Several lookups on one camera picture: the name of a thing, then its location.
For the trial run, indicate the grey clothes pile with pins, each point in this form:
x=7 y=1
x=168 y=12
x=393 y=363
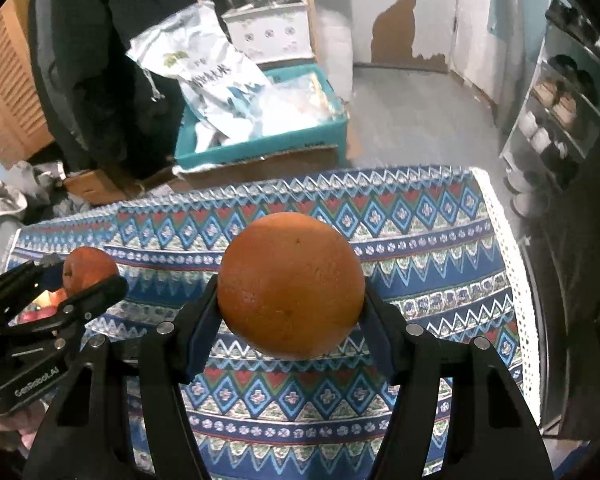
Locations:
x=47 y=197

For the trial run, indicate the wooden drawer box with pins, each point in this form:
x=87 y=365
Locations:
x=94 y=187

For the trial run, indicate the person's left hand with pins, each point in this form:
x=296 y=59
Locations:
x=18 y=430

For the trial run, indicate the large orange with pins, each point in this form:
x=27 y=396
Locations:
x=50 y=299

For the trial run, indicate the white printed plastic bag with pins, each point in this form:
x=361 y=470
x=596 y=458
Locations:
x=218 y=82

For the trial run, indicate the blue patterned tablecloth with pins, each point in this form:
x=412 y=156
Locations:
x=432 y=240

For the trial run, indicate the small red orange fruit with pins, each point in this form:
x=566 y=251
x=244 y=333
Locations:
x=85 y=267

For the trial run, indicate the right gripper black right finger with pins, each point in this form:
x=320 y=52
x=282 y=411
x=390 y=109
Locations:
x=492 y=433

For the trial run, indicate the dark red apple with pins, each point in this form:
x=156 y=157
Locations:
x=34 y=315

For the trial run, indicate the wooden louvered wardrobe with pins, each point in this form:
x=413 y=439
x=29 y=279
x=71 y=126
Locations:
x=23 y=127

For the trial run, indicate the white patterned storage box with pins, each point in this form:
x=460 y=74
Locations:
x=271 y=34

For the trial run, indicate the teal plastic crate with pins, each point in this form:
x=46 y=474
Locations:
x=189 y=157

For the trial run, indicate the grey shoe rack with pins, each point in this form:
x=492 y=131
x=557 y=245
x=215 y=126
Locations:
x=559 y=119

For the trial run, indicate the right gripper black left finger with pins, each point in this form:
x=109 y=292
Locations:
x=120 y=413

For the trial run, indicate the brown cardboard box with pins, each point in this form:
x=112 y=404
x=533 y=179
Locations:
x=276 y=166

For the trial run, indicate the black hanging coat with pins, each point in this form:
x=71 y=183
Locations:
x=101 y=109

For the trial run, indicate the clear plastic bag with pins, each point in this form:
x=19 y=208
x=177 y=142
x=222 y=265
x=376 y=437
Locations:
x=295 y=104

